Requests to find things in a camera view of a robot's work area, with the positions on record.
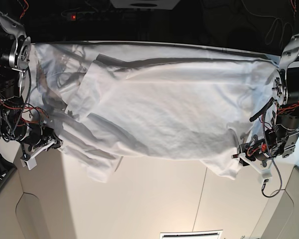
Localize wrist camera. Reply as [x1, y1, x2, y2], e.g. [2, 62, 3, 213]
[20, 158, 37, 170]
[261, 178, 271, 191]

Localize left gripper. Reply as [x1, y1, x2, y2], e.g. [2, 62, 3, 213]
[231, 135, 272, 178]

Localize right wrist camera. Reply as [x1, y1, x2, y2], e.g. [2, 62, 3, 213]
[20, 158, 37, 170]

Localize black power strip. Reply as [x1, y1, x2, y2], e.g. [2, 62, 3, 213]
[61, 10, 137, 21]

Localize grey looped cable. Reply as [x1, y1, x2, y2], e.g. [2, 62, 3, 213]
[265, 17, 292, 49]

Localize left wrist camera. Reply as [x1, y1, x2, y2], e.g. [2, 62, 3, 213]
[261, 178, 271, 191]

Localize white t-shirt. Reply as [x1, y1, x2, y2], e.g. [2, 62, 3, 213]
[29, 43, 277, 182]

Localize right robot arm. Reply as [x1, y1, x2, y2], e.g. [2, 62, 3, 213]
[0, 0, 62, 161]

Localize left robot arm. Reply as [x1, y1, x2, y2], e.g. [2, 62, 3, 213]
[232, 27, 299, 184]

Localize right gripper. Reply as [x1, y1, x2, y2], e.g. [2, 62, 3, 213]
[21, 125, 63, 159]

